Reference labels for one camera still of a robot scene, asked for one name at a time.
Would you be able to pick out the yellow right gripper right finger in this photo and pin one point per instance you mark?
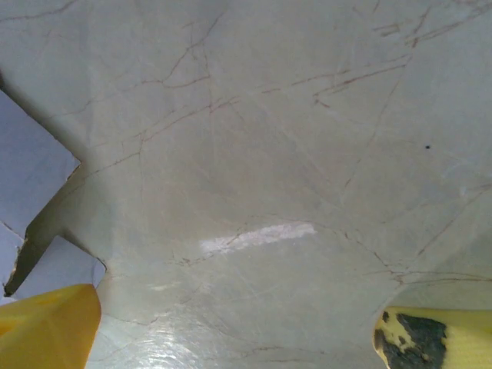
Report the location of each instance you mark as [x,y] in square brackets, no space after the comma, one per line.
[461,342]

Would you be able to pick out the lavender white cardboard paper box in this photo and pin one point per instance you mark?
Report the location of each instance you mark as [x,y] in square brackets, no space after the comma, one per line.
[23,153]

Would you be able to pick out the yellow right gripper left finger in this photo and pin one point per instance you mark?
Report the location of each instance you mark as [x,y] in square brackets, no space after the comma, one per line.
[46,330]

